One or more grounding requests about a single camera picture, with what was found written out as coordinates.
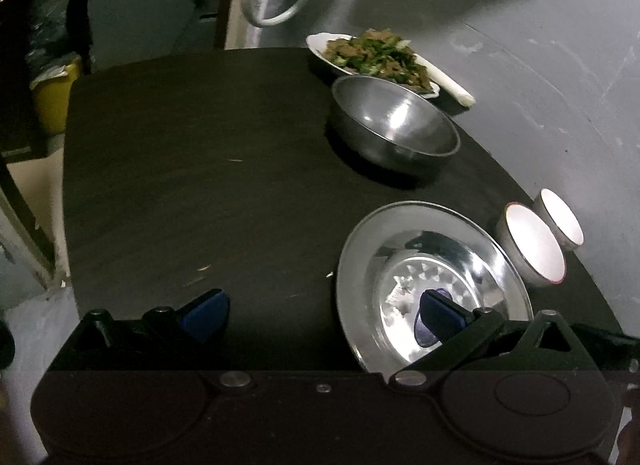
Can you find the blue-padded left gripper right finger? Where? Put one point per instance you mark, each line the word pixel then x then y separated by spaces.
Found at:
pixel 463 335

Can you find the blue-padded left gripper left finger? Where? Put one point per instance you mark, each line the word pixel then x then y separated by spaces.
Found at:
pixel 207 313

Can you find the white red-rimmed small bowl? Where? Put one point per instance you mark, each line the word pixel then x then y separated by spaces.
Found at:
pixel 531 246

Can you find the stainless steel deep bowl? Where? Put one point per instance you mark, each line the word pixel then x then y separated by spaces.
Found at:
pixel 392 126

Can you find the stainless steel round plate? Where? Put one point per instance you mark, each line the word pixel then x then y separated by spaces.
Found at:
pixel 395 254

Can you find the black rectangular table mat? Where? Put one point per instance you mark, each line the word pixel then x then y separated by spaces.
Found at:
pixel 192 172

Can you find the white scallion stalk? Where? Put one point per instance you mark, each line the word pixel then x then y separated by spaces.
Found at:
pixel 461 95

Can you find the yellow bucket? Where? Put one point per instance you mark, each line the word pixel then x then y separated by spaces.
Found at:
pixel 51 91

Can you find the white plate of stir-fry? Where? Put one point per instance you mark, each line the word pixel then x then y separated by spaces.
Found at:
pixel 375 53

